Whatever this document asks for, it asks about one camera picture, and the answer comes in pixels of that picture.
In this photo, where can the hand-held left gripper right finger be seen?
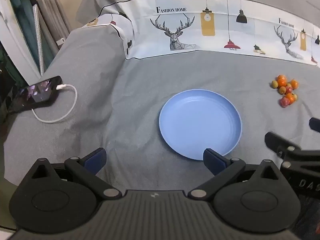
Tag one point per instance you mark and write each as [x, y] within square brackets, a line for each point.
[212, 160]

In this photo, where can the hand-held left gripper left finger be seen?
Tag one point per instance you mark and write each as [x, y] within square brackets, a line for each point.
[96, 158]

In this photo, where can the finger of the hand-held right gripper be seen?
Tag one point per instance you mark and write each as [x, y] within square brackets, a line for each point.
[275, 141]
[315, 124]

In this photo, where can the small orange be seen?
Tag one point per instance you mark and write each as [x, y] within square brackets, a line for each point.
[282, 82]
[294, 83]
[290, 97]
[280, 76]

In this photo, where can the blue plate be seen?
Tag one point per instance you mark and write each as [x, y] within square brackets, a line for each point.
[200, 122]

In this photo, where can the grey bed sheet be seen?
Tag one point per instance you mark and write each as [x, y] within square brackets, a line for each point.
[125, 105]

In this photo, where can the black smartphone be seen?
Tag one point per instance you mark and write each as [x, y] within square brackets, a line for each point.
[37, 92]

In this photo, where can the dark green cloth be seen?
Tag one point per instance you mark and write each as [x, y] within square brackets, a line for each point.
[6, 85]

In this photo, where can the white curtain tag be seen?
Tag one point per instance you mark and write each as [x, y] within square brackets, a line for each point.
[61, 41]

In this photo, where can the printed blanket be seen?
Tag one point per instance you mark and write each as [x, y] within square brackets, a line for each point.
[220, 30]

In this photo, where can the teal curtain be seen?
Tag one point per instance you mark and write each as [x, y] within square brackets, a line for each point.
[25, 22]

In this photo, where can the grey curtain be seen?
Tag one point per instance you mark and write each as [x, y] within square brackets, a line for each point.
[55, 10]

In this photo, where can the white window frame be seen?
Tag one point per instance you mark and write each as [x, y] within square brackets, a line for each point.
[15, 37]

